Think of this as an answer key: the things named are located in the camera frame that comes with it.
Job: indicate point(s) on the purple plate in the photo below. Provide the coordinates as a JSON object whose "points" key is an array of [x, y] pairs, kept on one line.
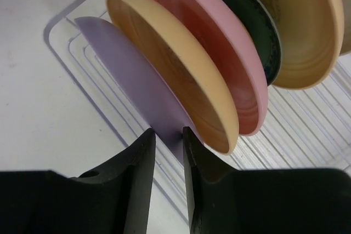
{"points": [[142, 84]]}

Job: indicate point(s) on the dark green plate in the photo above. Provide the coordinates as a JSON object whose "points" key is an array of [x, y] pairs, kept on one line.
{"points": [[264, 33]]}

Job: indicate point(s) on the yellow plate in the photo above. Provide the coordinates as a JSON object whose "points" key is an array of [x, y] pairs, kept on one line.
{"points": [[184, 65]]}

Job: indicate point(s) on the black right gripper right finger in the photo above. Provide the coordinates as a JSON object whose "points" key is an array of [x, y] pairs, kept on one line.
{"points": [[222, 199]]}

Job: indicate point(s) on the pink plate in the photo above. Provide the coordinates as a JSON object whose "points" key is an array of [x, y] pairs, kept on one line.
{"points": [[231, 48]]}

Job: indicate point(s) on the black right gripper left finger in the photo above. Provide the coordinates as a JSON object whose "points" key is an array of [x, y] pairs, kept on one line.
{"points": [[113, 197]]}

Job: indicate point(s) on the clear wire dish rack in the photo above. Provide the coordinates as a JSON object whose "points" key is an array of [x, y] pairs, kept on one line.
{"points": [[303, 128]]}

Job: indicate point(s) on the large beige plate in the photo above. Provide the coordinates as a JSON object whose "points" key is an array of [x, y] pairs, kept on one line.
{"points": [[311, 32]]}

